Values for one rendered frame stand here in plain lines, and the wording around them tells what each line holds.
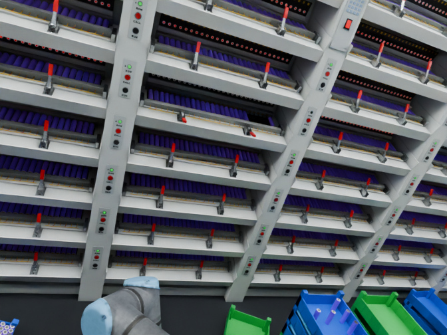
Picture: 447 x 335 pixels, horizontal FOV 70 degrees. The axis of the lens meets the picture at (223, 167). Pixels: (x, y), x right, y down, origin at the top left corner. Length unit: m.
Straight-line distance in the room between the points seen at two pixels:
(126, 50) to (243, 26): 0.39
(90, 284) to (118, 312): 0.77
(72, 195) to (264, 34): 0.91
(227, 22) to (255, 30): 0.10
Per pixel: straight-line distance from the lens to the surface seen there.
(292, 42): 1.23
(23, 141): 1.27
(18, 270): 1.58
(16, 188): 1.36
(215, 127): 1.23
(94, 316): 0.81
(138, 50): 1.11
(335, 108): 1.39
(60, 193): 1.34
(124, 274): 1.57
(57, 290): 1.66
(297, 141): 1.35
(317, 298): 1.49
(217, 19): 1.14
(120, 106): 1.15
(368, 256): 2.00
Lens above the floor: 1.22
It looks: 22 degrees down
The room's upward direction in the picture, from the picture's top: 18 degrees clockwise
